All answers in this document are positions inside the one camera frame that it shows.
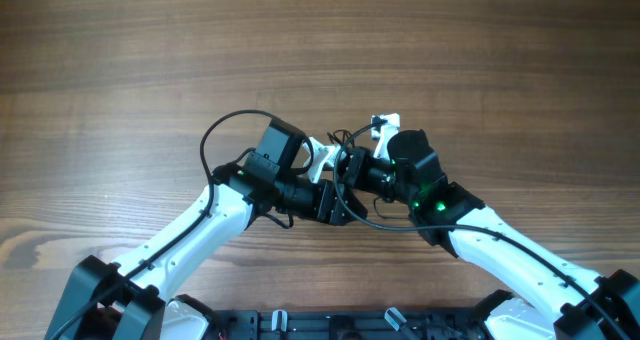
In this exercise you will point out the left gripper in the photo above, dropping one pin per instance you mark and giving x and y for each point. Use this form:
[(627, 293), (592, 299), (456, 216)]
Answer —
[(330, 214)]

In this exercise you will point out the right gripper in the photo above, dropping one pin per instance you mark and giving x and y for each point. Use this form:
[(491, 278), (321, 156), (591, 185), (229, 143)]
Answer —
[(356, 167)]

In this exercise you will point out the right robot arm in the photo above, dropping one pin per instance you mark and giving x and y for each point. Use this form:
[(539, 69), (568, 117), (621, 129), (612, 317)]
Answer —
[(548, 297)]

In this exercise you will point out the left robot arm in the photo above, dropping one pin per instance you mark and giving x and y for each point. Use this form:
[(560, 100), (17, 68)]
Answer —
[(134, 296)]

